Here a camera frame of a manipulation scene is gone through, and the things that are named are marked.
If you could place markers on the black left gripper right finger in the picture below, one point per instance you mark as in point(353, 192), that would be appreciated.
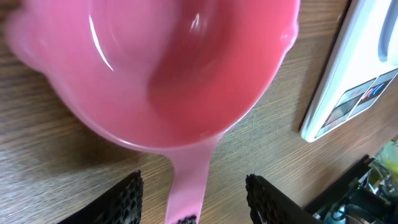
point(268, 205)

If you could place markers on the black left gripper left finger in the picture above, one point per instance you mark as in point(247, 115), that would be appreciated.
point(121, 204)

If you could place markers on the pink plastic scoop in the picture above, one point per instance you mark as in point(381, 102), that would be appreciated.
point(166, 77)

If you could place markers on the white digital kitchen scale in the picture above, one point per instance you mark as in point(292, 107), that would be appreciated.
point(361, 66)

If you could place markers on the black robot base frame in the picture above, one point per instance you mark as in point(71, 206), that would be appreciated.
point(365, 193)

